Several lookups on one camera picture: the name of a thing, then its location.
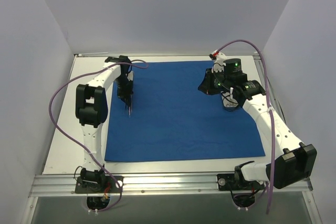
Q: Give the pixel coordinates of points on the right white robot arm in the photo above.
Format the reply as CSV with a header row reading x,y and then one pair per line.
x,y
291,159

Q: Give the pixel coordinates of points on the metal instrument tray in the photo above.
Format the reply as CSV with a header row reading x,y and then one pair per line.
x,y
226,98

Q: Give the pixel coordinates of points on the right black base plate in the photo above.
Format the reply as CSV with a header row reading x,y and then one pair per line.
x,y
227,182

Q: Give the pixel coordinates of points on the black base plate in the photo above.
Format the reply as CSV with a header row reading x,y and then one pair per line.
x,y
94,182
227,182

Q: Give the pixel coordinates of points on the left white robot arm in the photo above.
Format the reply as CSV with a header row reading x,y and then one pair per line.
x,y
91,110

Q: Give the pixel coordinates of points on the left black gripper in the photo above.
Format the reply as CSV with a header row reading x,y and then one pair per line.
x,y
125,95

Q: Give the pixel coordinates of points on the blue surgical cloth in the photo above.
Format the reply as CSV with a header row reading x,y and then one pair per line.
x,y
171,120

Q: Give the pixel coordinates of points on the front aluminium rail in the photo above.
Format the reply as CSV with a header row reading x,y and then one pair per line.
x,y
62,185

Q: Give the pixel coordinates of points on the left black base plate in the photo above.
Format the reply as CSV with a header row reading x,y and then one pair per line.
x,y
94,182

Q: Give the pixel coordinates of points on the surgical scissors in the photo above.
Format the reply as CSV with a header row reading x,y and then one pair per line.
x,y
231,106

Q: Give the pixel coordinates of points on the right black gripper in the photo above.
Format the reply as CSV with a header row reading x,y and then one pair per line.
x,y
207,83

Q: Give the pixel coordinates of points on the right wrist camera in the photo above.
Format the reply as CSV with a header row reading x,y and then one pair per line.
x,y
218,57

